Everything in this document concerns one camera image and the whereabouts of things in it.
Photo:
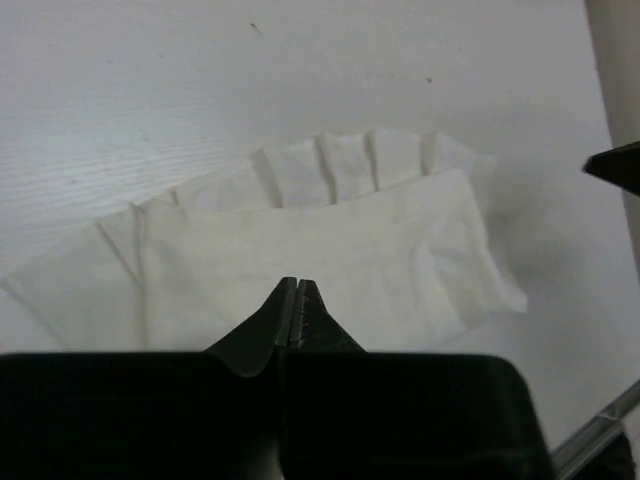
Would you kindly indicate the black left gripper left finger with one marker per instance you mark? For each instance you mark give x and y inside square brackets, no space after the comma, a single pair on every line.
[135,415]

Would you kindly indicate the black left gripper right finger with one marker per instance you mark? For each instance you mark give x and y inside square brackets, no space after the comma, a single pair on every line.
[350,414]

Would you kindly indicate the white pleated skirt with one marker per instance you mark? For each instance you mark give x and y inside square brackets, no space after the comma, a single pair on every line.
[389,224]

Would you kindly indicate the aluminium table edge rail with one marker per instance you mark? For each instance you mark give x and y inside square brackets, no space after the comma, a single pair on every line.
[573,455]

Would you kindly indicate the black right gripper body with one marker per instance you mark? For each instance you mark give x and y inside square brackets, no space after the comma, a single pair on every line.
[619,166]

